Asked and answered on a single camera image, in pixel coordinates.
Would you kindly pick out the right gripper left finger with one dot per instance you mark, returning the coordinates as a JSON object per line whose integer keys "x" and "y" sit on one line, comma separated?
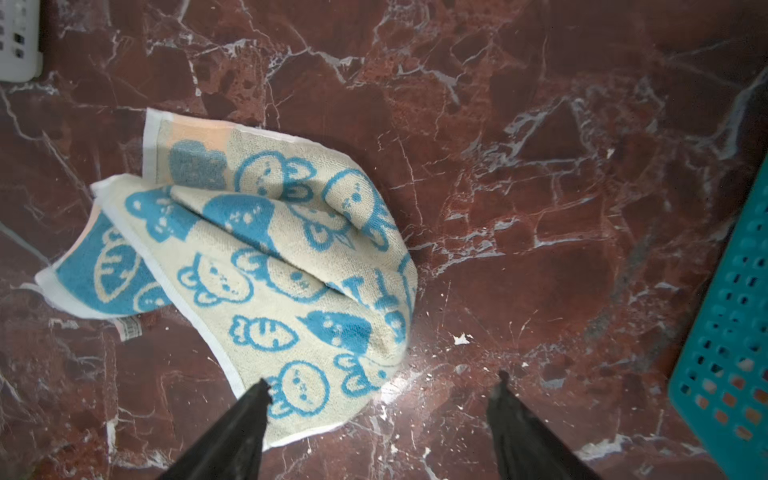
{"x": 232, "y": 447}

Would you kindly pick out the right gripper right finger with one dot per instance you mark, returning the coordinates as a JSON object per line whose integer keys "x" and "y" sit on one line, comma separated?
{"x": 525, "y": 448}

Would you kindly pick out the bear print towel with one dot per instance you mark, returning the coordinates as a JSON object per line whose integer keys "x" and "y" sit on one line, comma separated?
{"x": 279, "y": 251}

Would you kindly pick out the teal perforated plastic basket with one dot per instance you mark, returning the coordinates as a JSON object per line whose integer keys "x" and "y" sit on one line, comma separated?
{"x": 719, "y": 384}

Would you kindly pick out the white perforated plastic basket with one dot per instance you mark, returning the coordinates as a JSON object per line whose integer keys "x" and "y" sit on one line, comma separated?
{"x": 20, "y": 57}

